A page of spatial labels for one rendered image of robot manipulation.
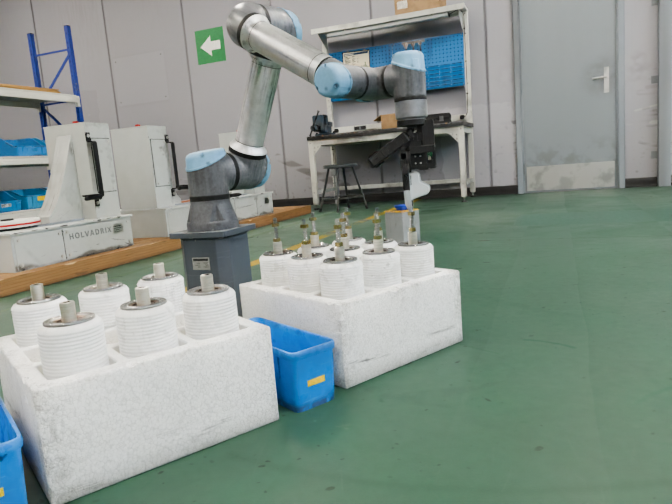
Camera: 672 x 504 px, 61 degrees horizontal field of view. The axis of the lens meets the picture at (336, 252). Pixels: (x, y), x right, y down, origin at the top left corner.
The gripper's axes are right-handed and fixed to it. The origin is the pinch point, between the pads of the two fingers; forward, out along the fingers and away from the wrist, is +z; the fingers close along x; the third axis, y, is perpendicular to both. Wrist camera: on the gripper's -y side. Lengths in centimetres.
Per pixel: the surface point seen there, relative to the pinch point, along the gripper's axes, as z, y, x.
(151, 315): 10, -37, -57
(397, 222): 6.3, -5.1, 21.8
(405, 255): 11.4, -0.9, -4.4
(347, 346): 25.7, -11.6, -28.5
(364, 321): 21.7, -8.4, -24.4
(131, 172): -17, -195, 203
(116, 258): 30, -174, 141
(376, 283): 15.9, -6.9, -14.0
